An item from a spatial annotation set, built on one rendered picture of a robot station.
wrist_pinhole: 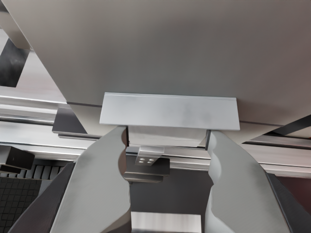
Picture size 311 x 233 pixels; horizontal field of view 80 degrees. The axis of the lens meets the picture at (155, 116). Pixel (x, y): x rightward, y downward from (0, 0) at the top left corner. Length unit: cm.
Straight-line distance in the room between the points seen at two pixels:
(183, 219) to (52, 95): 21
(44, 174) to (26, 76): 42
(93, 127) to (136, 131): 4
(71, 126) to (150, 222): 14
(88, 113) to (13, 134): 39
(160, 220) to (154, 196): 51
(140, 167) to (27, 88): 26
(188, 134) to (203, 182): 61
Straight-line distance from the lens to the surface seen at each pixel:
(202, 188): 79
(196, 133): 19
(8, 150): 48
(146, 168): 42
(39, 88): 26
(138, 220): 24
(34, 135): 53
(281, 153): 64
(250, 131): 20
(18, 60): 33
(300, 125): 64
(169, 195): 75
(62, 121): 25
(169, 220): 24
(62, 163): 65
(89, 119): 18
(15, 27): 26
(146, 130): 19
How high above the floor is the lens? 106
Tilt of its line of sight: 22 degrees down
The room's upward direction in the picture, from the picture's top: 177 degrees counter-clockwise
